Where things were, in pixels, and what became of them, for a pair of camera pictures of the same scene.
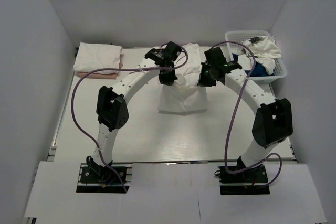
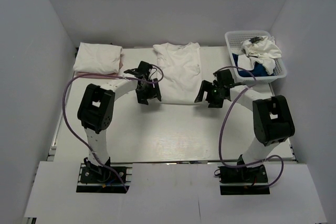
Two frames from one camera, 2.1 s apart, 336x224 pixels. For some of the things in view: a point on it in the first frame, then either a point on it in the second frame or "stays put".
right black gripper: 203,82 → 207,85
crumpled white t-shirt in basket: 266,52 stays put
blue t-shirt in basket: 258,70 stays put
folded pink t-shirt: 113,76 stays put
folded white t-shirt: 91,56 stays put
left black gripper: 168,80 → 154,92
